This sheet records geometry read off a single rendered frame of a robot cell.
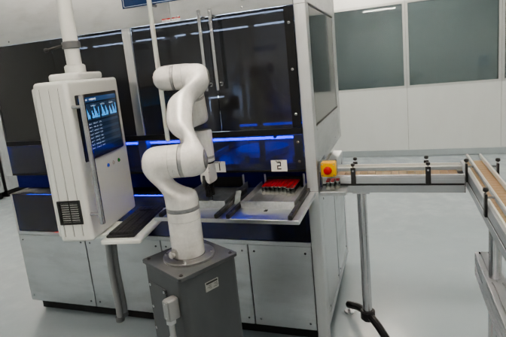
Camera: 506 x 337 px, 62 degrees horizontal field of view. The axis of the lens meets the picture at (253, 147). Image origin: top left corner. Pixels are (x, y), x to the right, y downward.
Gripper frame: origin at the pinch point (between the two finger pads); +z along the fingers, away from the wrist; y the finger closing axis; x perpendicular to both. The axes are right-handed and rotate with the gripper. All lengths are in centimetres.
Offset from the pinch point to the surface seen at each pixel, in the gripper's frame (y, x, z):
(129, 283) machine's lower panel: 19, 72, 66
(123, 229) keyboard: -25.2, 35.6, 11.2
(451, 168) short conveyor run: 32, -113, -2
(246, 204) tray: -7.1, -21.5, 3.8
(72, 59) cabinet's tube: -14, 58, -71
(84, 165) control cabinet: -31, 47, -22
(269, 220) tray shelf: -20.9, -36.7, 6.0
